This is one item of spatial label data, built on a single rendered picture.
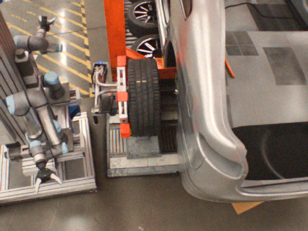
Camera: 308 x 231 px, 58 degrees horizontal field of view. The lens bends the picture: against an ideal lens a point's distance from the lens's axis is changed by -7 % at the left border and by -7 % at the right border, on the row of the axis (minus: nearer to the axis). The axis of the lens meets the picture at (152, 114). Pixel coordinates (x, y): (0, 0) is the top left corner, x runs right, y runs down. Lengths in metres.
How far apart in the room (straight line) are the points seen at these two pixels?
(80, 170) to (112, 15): 1.48
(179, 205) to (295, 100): 1.47
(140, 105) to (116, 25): 0.76
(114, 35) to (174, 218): 1.80
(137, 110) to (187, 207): 1.22
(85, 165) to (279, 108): 1.86
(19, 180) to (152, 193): 1.32
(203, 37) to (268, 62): 1.17
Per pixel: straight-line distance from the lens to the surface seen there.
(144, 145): 3.00
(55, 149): 2.00
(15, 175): 3.13
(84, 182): 2.87
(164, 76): 3.09
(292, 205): 3.35
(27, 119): 2.06
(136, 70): 2.29
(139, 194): 3.02
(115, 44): 2.73
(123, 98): 2.18
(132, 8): 4.08
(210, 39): 1.72
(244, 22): 3.33
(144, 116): 2.24
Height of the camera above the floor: 2.85
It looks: 55 degrees down
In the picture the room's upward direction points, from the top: 3 degrees clockwise
